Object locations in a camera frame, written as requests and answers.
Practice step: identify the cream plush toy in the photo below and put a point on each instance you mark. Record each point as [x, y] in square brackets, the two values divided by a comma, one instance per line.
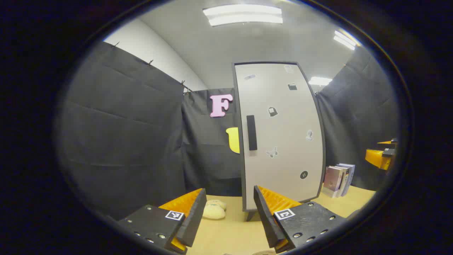
[213, 210]

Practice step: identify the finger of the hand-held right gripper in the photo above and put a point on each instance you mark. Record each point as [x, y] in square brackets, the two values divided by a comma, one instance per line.
[377, 158]
[387, 142]

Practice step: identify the blue-grey book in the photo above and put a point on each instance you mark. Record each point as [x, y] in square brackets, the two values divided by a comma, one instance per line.
[350, 173]

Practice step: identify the white book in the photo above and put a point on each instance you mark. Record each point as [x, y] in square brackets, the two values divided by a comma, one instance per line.
[344, 177]

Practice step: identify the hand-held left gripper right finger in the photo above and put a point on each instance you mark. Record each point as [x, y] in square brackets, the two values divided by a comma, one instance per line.
[265, 219]

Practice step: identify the large ceiling light panel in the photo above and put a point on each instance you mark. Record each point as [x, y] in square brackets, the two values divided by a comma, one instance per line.
[244, 15]

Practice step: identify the light grey cabinet door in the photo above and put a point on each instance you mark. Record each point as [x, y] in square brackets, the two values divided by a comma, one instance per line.
[283, 141]

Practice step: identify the black backdrop cloth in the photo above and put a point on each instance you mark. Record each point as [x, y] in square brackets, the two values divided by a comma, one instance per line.
[124, 124]

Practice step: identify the dark grey cabinet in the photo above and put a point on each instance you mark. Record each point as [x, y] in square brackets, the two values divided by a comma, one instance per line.
[243, 191]

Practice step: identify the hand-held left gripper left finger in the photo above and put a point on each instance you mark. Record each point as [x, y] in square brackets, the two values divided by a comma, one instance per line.
[193, 219]

